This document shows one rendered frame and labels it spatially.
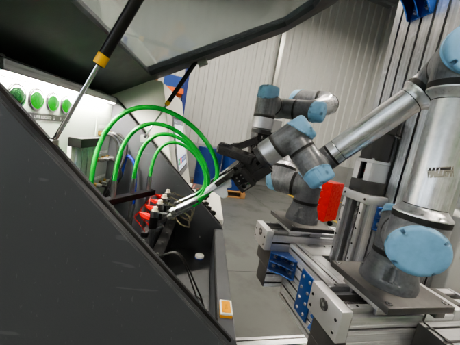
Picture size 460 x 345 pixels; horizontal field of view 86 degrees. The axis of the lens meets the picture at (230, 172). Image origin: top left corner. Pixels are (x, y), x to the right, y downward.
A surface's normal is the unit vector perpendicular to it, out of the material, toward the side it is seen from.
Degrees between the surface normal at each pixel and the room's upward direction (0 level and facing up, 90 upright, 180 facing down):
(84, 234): 90
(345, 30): 90
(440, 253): 98
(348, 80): 90
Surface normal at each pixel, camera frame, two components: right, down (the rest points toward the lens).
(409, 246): -0.46, 0.18
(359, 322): 0.24, 0.18
